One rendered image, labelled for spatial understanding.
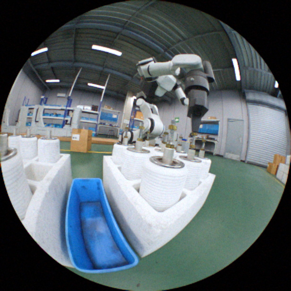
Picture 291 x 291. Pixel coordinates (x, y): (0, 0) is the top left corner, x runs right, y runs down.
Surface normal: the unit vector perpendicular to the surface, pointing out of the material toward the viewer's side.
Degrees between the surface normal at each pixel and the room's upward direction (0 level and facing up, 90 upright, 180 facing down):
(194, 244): 0
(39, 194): 0
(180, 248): 0
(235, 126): 90
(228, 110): 90
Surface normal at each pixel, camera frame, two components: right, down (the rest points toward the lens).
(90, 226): 0.15, -0.98
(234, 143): -0.81, -0.07
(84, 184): 0.56, 0.12
